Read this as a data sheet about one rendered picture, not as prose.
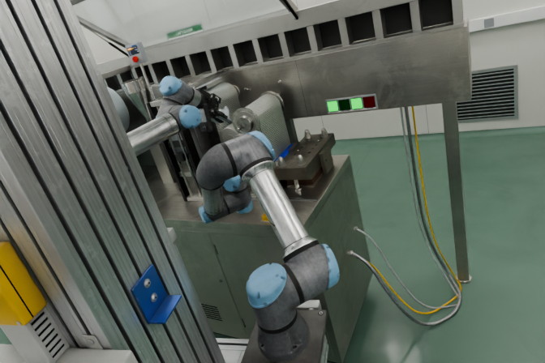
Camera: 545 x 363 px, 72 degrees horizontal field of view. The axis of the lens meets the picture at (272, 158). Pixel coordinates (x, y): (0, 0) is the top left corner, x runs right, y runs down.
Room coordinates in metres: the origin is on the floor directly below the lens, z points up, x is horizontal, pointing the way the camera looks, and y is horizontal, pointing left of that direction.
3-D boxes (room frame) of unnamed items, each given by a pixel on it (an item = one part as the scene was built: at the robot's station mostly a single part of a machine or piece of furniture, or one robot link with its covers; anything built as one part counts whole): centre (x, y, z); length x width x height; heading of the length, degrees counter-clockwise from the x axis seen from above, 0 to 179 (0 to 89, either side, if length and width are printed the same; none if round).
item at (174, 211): (2.20, 0.84, 0.88); 2.52 x 0.66 x 0.04; 57
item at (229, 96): (1.84, 0.11, 1.16); 0.39 x 0.23 x 0.51; 57
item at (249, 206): (1.39, 0.18, 1.01); 0.11 x 0.08 x 0.11; 109
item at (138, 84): (2.14, 0.62, 1.50); 0.14 x 0.14 x 0.06
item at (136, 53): (1.98, 0.52, 1.66); 0.07 x 0.07 x 0.10; 76
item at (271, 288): (0.82, 0.10, 0.98); 0.13 x 0.12 x 0.14; 109
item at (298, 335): (0.82, 0.11, 0.87); 0.15 x 0.15 x 0.10
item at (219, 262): (2.21, 0.83, 0.43); 2.52 x 0.64 x 0.86; 57
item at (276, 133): (1.73, -0.05, 1.11); 0.23 x 0.01 x 0.18; 147
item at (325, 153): (1.66, -0.25, 0.96); 0.10 x 0.03 x 0.11; 147
